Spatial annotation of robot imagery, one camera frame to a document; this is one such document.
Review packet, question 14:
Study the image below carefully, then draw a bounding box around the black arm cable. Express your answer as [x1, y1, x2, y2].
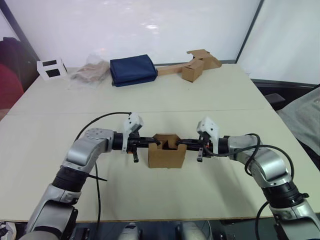
[74, 111, 133, 224]
[202, 133, 295, 240]

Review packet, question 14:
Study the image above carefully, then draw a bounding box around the folded navy blue fabric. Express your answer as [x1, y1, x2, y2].
[109, 53, 159, 88]

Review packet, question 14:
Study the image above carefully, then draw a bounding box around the red garment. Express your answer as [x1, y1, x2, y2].
[0, 63, 25, 110]

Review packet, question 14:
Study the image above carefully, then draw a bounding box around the dark grey frame post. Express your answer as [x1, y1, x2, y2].
[219, 0, 266, 65]

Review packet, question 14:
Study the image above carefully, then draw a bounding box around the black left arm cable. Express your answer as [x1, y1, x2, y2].
[74, 111, 133, 224]

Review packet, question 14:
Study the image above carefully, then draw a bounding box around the small cardboard box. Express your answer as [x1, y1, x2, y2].
[147, 133, 187, 170]
[181, 59, 205, 84]

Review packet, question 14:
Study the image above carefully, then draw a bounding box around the dark jacket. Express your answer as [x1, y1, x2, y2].
[0, 36, 39, 93]

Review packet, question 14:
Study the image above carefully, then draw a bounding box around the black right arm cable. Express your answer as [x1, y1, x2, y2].
[202, 133, 295, 240]

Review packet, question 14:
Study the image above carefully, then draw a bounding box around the white patterned shoe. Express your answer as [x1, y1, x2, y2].
[0, 219, 18, 240]

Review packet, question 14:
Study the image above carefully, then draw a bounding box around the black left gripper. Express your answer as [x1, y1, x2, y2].
[126, 136, 162, 164]

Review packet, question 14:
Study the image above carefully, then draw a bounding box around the white card with black rectangles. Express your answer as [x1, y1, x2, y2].
[36, 57, 69, 82]

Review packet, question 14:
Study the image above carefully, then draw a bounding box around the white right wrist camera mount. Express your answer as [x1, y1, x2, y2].
[195, 115, 221, 154]

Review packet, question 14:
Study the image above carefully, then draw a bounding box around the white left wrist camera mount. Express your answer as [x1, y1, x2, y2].
[121, 112, 145, 154]

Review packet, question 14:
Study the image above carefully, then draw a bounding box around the long flat cardboard strip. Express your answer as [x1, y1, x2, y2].
[155, 61, 194, 77]

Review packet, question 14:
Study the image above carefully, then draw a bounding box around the black slanted frame post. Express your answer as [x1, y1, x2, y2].
[0, 0, 42, 62]

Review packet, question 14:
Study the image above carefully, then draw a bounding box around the grey rounded robot leg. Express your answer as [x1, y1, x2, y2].
[175, 220, 213, 240]
[116, 221, 144, 240]

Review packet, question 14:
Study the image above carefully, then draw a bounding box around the black chair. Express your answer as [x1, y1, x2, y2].
[250, 78, 320, 111]

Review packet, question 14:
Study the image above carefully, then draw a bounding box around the clear bag with brown contents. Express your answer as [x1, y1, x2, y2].
[67, 52, 111, 89]

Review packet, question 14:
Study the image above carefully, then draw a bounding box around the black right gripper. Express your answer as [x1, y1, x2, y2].
[175, 138, 214, 164]

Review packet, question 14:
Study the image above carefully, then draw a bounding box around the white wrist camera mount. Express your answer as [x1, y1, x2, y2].
[195, 115, 221, 154]
[121, 112, 145, 154]

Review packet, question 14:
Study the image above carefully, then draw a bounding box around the small closed cardboard box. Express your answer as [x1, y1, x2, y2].
[181, 59, 205, 84]

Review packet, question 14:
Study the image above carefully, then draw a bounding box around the grey cloth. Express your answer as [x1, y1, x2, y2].
[275, 84, 320, 174]

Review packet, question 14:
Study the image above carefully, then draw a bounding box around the flattened cardboard box piece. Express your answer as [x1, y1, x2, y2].
[186, 48, 223, 71]

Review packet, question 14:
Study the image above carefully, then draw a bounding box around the black cable tie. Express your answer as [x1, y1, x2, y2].
[86, 174, 109, 182]

